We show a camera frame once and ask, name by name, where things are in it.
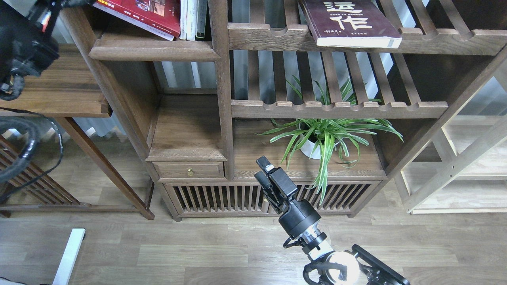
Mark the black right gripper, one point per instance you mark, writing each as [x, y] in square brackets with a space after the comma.
[296, 216]

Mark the maroon book with white characters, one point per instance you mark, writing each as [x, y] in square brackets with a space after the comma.
[350, 24]

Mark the white paperback book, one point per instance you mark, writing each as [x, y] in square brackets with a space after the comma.
[134, 23]

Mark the red cover book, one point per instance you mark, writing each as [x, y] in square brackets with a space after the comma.
[146, 12]

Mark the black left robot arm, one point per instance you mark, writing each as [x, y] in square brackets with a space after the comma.
[27, 49]

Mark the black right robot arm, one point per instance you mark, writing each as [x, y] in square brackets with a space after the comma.
[330, 267]

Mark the light wooden shelf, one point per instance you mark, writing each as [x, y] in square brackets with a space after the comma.
[471, 174]

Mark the left slatted cabinet door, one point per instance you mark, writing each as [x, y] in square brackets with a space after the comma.
[200, 200]

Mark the slatted cabinet door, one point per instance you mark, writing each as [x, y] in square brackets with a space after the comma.
[200, 200]
[341, 198]

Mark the white plant pot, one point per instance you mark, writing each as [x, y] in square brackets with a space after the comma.
[310, 148]

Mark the green spider plant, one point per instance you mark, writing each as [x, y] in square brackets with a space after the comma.
[328, 136]

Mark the right slatted cabinet door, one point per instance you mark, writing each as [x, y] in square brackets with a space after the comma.
[341, 198]

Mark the dark wooden bookshelf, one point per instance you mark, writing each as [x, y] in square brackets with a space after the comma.
[204, 101]

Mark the dark upright book right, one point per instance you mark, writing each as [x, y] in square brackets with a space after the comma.
[203, 29]

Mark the white upright book middle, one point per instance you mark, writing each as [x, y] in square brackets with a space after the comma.
[191, 20]

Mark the white upright book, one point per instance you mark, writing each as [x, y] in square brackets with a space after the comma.
[191, 20]
[183, 19]

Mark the white upright book left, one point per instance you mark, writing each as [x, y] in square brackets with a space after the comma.
[183, 19]

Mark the dark slatted wooden rack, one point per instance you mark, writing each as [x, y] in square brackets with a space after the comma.
[47, 192]

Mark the white base post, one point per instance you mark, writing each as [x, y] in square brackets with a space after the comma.
[69, 257]

